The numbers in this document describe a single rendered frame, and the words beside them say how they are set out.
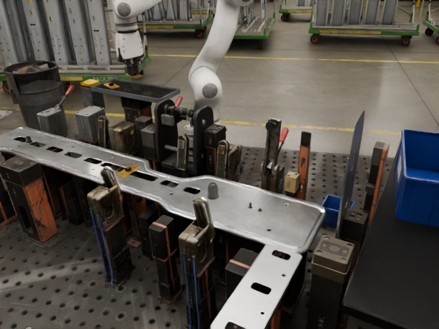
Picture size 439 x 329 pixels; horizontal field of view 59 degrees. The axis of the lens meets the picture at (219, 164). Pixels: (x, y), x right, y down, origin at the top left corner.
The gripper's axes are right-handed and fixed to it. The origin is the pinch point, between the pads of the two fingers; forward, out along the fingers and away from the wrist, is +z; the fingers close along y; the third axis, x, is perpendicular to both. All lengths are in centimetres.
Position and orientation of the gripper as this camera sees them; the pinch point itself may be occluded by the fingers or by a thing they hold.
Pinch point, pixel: (132, 69)
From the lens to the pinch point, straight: 166.7
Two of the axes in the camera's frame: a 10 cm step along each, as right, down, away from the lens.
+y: -7.0, 3.7, -6.1
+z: 0.4, 8.7, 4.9
